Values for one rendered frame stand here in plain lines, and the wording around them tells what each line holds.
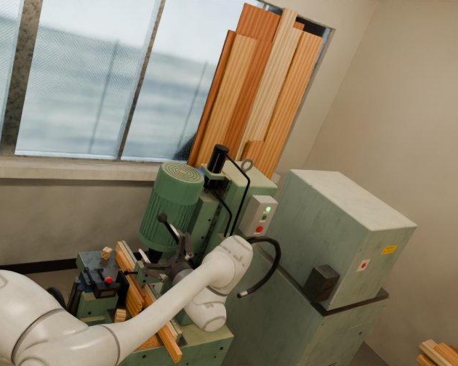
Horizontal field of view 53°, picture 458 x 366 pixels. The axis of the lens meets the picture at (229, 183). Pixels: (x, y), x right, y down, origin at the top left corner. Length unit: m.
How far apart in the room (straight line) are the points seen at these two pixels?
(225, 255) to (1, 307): 0.59
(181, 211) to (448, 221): 2.37
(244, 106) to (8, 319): 2.63
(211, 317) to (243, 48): 2.14
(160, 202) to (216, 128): 1.61
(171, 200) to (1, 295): 0.81
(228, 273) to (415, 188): 2.61
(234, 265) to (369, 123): 2.82
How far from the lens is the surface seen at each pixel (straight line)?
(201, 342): 2.07
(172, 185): 1.63
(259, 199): 1.79
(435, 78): 3.75
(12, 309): 0.99
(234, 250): 1.31
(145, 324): 1.12
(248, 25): 3.20
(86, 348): 0.95
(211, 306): 1.36
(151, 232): 1.75
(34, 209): 3.14
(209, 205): 1.76
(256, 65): 3.30
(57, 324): 0.96
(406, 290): 3.84
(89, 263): 2.12
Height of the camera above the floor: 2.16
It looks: 22 degrees down
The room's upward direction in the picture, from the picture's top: 22 degrees clockwise
